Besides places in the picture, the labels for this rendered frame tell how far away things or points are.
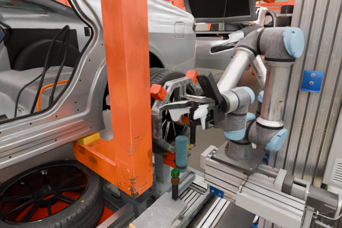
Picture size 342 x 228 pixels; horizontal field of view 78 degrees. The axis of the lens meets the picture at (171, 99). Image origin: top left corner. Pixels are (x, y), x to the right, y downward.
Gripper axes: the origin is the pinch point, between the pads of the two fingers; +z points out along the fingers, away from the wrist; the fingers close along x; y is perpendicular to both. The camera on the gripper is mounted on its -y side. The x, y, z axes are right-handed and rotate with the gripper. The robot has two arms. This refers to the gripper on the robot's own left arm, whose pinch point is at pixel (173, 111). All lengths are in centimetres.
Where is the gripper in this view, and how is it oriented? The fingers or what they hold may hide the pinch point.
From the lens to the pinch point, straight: 57.9
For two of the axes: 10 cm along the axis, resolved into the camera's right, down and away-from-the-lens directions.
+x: -6.2, -1.1, 7.8
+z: -7.8, 1.9, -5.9
